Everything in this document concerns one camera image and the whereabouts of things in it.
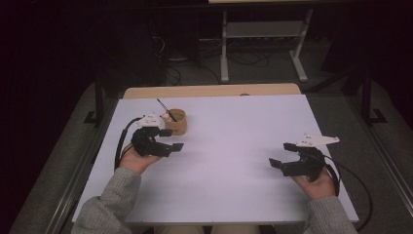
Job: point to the person's left hand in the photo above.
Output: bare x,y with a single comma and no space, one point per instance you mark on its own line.
138,162

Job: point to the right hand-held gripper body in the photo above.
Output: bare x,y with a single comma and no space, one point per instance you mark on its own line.
305,164

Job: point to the person's right hand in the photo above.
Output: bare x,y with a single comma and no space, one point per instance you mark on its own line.
316,187

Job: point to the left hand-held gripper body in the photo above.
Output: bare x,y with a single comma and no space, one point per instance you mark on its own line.
146,143

